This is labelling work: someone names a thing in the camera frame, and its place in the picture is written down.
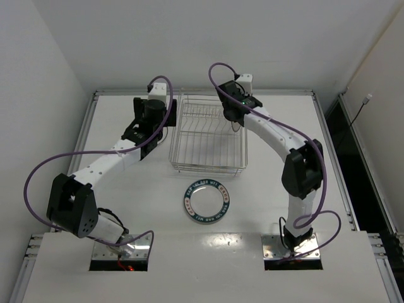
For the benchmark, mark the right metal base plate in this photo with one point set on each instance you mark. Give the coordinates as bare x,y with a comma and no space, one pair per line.
273,250

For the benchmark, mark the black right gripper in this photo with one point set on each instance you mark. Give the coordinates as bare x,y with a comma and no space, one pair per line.
225,95

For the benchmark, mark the aluminium table frame rail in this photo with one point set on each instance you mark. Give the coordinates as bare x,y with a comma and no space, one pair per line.
351,179

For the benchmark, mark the teal rimmed text plate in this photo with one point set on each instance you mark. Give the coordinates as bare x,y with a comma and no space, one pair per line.
206,201

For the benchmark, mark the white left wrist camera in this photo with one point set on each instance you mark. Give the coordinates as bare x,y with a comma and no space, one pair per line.
157,91

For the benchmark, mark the metal base plate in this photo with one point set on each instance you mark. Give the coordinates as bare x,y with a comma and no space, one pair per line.
273,250
137,250

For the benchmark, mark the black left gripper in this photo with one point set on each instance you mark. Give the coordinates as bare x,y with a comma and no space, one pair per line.
172,112

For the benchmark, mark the orange sunburst plate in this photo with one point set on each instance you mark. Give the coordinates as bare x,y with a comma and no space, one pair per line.
235,126

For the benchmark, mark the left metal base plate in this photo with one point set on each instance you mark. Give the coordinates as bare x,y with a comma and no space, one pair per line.
137,250

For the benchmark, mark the silver wire dish rack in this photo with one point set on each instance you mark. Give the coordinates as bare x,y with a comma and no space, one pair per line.
203,140

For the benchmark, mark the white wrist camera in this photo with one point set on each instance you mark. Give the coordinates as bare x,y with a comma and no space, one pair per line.
245,82
157,91

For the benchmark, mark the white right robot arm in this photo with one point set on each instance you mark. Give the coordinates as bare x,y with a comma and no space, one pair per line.
302,174

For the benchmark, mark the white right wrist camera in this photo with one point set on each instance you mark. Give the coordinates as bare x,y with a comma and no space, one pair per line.
245,82

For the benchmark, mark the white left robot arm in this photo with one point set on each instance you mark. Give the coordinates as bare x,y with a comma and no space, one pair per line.
72,203

